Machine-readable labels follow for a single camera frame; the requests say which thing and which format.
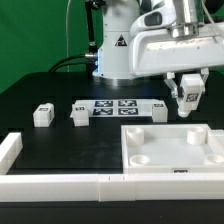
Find white square tabletop tray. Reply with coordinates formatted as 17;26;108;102
121;124;224;174

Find grey thin cable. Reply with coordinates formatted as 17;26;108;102
65;0;73;73

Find white U-shaped fence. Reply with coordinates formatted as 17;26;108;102
0;133;224;202

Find white marker sheet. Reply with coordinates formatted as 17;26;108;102
71;99;165;117

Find black cables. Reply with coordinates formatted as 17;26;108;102
48;53;100;73

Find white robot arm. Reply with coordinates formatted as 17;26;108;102
85;0;224;86

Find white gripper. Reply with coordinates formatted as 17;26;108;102
164;68;209;99

